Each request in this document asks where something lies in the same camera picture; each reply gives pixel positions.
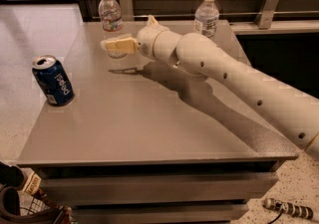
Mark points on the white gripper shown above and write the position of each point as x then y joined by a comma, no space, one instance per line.
146,43

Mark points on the clear water bottle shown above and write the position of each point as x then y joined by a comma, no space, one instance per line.
112,25

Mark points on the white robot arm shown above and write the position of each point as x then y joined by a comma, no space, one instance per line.
291,111

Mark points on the water bottle with white label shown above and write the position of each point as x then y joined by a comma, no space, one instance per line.
205,19

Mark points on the blue Pepsi can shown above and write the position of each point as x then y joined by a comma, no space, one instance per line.
53,80

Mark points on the grey drawer cabinet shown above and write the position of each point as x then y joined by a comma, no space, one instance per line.
136,117

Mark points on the upper grey drawer front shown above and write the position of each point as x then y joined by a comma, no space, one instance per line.
159,188

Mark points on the grey drawer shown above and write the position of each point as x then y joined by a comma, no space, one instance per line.
208,213
159,188

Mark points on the tan snack packet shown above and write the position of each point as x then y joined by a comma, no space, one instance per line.
32,184

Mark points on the black shoe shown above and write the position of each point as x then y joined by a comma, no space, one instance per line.
11,176

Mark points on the lower grey drawer front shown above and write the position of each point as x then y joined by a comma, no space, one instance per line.
208,213

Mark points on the left metal wall bracket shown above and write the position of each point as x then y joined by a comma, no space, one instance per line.
127,9

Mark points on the metal wall bracket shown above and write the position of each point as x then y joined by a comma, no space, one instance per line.
265,16
127,9

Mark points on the right metal wall bracket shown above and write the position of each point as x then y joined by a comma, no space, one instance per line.
265,16

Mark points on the wire basket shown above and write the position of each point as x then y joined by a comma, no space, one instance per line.
30,205

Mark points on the black and white striped handle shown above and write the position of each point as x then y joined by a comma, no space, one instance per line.
289,208

